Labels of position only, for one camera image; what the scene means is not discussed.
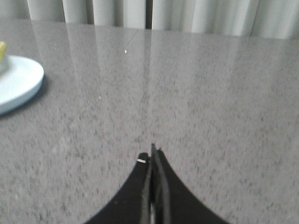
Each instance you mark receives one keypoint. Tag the yellow toy corn cob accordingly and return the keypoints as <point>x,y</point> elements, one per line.
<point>3,48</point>

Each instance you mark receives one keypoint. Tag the white pleated curtain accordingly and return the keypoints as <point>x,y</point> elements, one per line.
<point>264,18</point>

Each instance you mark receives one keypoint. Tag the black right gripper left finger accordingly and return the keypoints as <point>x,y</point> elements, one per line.
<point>131,204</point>

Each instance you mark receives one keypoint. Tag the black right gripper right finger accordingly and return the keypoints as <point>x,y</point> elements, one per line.
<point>173,202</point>

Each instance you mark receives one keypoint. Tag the light blue plate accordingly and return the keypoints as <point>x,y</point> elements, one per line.
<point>20,80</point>

